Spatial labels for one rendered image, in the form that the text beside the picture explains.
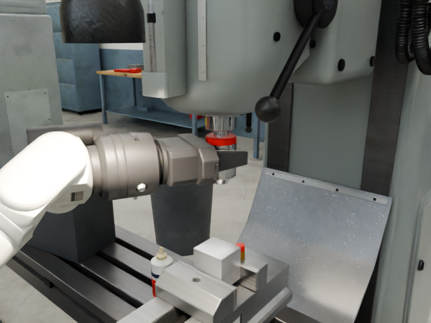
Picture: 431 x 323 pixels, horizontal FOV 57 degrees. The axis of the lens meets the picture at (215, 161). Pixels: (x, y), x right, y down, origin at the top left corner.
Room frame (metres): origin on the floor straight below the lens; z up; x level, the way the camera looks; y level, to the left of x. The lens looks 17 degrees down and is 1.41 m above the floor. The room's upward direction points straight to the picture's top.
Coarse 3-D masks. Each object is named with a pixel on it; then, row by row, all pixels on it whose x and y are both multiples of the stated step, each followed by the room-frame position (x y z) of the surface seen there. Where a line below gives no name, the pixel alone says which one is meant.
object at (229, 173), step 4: (236, 144) 0.57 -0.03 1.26; (216, 148) 0.55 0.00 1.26; (220, 148) 0.55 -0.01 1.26; (224, 148) 0.55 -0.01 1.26; (228, 148) 0.56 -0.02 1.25; (232, 148) 0.56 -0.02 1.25; (236, 148) 0.57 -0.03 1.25; (220, 172) 0.55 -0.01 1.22; (224, 172) 0.55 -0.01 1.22; (228, 172) 0.56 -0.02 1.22; (232, 172) 0.56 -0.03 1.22; (220, 176) 0.55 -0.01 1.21; (224, 176) 0.55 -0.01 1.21; (228, 176) 0.56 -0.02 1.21; (232, 176) 0.56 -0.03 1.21
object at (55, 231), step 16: (80, 208) 0.78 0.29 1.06; (96, 208) 0.82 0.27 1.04; (112, 208) 0.86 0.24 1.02; (48, 224) 0.80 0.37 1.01; (64, 224) 0.78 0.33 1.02; (80, 224) 0.78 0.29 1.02; (96, 224) 0.81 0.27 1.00; (112, 224) 0.86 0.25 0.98; (32, 240) 0.83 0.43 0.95; (48, 240) 0.81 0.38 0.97; (64, 240) 0.78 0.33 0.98; (80, 240) 0.77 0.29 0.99; (96, 240) 0.81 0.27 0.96; (112, 240) 0.85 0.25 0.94; (64, 256) 0.78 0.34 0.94; (80, 256) 0.77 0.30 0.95
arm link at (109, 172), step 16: (32, 128) 0.50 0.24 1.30; (48, 128) 0.50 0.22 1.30; (64, 128) 0.51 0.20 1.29; (80, 128) 0.52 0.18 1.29; (96, 128) 0.52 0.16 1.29; (96, 144) 0.49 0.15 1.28; (112, 144) 0.49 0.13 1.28; (96, 160) 0.48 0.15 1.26; (112, 160) 0.47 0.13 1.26; (96, 176) 0.47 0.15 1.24; (112, 176) 0.47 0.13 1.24; (80, 192) 0.46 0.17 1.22; (96, 192) 0.48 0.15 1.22; (112, 192) 0.47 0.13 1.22; (48, 208) 0.49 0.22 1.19; (64, 208) 0.49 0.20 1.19
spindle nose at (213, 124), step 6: (210, 120) 0.56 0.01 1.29; (216, 120) 0.55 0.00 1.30; (222, 120) 0.55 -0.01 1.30; (228, 120) 0.56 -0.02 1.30; (234, 120) 0.56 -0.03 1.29; (210, 126) 0.56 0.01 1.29; (216, 126) 0.55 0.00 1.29; (222, 126) 0.55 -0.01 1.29; (228, 126) 0.56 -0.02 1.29; (234, 126) 0.56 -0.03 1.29
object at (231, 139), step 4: (208, 136) 0.57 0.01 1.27; (212, 136) 0.57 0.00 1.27; (228, 136) 0.57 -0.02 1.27; (232, 136) 0.57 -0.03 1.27; (236, 136) 0.58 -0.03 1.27; (208, 140) 0.56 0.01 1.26; (212, 140) 0.56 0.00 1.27; (216, 140) 0.55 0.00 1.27; (220, 140) 0.55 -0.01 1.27; (224, 140) 0.55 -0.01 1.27; (228, 140) 0.56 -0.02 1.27; (232, 140) 0.56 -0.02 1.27; (236, 140) 0.57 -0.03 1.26; (212, 144) 0.56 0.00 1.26; (216, 144) 0.55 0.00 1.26; (220, 144) 0.55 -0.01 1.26; (224, 144) 0.55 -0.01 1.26; (228, 144) 0.56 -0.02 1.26; (232, 144) 0.56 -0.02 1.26
